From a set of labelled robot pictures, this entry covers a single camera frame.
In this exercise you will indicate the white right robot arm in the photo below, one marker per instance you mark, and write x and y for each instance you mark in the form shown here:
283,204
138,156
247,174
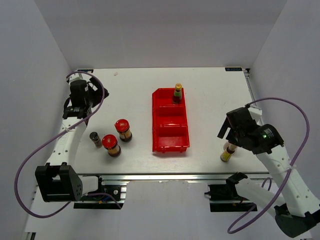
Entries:
294,207

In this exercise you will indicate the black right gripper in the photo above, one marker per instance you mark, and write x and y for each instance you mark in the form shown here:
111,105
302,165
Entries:
225,125

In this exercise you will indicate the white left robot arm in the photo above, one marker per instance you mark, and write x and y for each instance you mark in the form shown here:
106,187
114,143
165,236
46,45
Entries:
57,180

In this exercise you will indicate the blue corner label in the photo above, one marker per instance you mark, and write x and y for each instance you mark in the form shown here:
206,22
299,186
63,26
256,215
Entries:
233,69
86,70

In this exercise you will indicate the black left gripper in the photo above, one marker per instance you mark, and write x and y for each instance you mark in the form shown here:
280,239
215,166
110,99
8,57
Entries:
98,93

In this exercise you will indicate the aluminium right side rail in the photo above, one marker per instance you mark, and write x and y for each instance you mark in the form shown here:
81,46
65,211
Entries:
254,105

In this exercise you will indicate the red-lidded brown sauce jar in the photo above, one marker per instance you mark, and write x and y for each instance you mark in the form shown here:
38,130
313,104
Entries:
122,126

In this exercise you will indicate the aluminium rail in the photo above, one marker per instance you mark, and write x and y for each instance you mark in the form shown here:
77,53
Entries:
254,105
162,177

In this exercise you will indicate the pink-lidded spice jar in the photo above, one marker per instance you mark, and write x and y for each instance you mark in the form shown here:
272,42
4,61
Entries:
226,145

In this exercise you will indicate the red plastic divided bin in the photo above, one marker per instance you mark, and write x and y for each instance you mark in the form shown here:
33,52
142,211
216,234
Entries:
170,132

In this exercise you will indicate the aluminium front rail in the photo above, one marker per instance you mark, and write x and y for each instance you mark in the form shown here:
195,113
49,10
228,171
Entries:
162,177

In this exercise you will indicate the small dark pepper shaker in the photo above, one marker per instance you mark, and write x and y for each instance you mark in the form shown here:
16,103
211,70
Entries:
95,139

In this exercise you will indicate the blue corner label right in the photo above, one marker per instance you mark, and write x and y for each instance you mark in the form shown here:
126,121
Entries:
233,69

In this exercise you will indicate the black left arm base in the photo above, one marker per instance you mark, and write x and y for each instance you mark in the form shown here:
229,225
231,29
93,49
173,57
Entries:
110,195

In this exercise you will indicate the blue corner label left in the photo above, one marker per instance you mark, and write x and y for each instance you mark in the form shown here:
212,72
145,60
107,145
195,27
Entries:
86,70

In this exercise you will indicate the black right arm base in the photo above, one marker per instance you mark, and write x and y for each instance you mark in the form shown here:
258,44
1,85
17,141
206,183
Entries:
222,200

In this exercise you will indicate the green-label red sauce bottle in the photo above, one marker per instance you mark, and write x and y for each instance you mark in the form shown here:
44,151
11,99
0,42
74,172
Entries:
177,94

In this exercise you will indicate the yellow-label brown sauce bottle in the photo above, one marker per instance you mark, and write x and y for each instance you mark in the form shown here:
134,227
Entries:
228,152

